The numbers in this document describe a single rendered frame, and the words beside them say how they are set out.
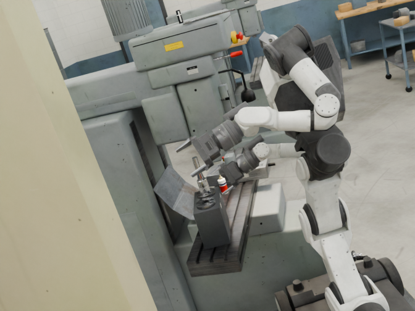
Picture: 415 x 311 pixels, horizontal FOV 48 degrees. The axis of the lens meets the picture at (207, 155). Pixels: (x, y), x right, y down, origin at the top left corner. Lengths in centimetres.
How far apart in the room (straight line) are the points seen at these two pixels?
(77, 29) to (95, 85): 745
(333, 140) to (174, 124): 96
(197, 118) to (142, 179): 42
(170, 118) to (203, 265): 74
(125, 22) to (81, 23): 750
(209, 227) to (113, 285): 145
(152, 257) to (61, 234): 202
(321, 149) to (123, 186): 118
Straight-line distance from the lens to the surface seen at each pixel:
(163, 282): 271
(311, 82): 158
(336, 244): 207
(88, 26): 972
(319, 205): 194
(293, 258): 255
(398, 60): 675
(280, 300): 231
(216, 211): 201
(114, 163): 238
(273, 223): 242
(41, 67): 54
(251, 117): 152
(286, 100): 173
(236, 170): 207
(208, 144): 154
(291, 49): 164
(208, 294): 278
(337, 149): 160
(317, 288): 234
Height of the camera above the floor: 206
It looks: 21 degrees down
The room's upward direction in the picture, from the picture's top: 17 degrees counter-clockwise
